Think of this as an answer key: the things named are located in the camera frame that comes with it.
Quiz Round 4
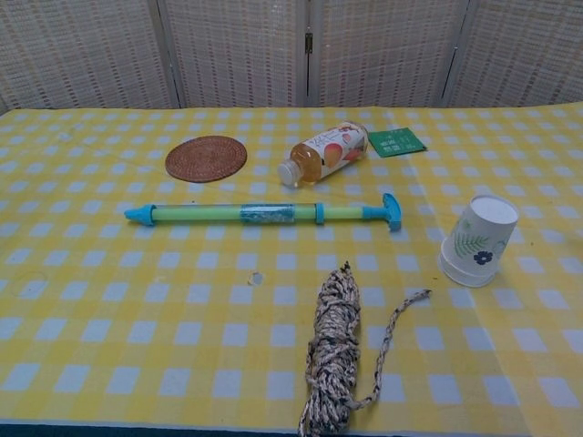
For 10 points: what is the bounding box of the white paper cup floral print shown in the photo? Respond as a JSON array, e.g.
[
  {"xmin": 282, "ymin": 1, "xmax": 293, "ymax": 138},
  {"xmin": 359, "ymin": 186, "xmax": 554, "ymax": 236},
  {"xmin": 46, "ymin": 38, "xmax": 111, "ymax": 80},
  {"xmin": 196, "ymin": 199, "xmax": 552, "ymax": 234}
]
[
  {"xmin": 438, "ymin": 194, "xmax": 520, "ymax": 279},
  {"xmin": 438, "ymin": 259, "xmax": 496, "ymax": 289}
]

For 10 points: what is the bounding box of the plastic juice drink bottle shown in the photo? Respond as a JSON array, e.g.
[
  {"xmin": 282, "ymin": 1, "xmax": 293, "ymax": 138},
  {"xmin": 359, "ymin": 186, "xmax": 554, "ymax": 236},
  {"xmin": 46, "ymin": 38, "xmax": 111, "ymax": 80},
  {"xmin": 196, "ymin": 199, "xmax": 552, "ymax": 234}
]
[{"xmin": 276, "ymin": 121, "xmax": 371, "ymax": 189}]

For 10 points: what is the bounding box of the blue green water squirter toy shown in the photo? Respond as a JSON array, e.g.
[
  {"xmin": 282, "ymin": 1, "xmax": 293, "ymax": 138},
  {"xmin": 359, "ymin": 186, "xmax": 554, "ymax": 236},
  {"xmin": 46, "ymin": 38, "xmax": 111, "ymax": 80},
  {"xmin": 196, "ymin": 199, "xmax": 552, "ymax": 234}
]
[{"xmin": 124, "ymin": 192, "xmax": 404, "ymax": 233}]

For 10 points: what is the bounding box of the round woven rattan coaster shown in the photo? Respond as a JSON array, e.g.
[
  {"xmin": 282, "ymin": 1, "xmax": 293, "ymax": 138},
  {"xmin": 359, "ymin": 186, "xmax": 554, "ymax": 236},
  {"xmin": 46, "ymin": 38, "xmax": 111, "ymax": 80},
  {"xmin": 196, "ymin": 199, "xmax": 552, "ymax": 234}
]
[{"xmin": 165, "ymin": 135, "xmax": 248, "ymax": 183}]

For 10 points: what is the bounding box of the green square sachet packet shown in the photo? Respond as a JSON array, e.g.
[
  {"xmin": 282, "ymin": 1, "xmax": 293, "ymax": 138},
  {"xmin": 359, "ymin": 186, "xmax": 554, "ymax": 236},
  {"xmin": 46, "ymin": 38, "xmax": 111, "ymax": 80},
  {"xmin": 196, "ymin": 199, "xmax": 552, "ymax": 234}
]
[{"xmin": 366, "ymin": 127, "xmax": 430, "ymax": 159}]

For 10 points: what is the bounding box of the woven folding screen panel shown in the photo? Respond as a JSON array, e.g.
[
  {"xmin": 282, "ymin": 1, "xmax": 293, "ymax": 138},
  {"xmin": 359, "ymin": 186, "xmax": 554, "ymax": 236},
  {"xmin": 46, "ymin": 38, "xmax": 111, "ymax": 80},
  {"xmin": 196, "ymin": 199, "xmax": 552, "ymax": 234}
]
[
  {"xmin": 444, "ymin": 0, "xmax": 583, "ymax": 109},
  {"xmin": 307, "ymin": 0, "xmax": 477, "ymax": 109},
  {"xmin": 157, "ymin": 0, "xmax": 310, "ymax": 109},
  {"xmin": 0, "ymin": 0, "xmax": 177, "ymax": 113}
]

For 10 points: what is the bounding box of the yellow white checkered tablecloth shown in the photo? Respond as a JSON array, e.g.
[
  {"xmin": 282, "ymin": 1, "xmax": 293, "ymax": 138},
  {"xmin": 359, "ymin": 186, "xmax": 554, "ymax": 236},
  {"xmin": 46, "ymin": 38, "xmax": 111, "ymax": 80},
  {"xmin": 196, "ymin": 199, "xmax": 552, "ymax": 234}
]
[{"xmin": 0, "ymin": 106, "xmax": 583, "ymax": 430}]

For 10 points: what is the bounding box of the bundled speckled braided rope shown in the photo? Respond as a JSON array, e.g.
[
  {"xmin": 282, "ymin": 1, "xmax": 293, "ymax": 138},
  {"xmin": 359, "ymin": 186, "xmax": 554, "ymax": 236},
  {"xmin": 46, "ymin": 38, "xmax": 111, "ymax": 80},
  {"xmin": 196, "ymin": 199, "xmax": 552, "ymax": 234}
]
[{"xmin": 297, "ymin": 260, "xmax": 434, "ymax": 437}]

